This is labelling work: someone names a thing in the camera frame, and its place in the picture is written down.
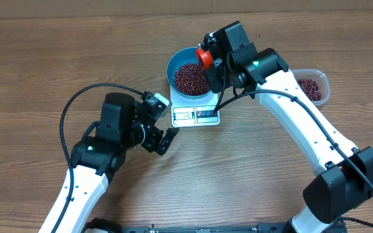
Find orange measuring scoop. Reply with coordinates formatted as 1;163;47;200
196;48;213;70

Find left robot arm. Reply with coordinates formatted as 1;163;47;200
40;92;179;232

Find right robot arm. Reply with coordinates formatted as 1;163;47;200
196;21;373;232

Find white digital kitchen scale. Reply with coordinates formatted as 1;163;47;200
170;87;221;128

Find blue metal bowl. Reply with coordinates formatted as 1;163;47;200
166;47;199;93

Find red beans in bowl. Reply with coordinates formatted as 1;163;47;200
174;63;209;96

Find red beans in container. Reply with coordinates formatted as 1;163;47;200
297;79;322;102

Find clear plastic container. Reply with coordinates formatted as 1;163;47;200
292;69;331;106

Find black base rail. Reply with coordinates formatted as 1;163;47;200
82;217;348;233

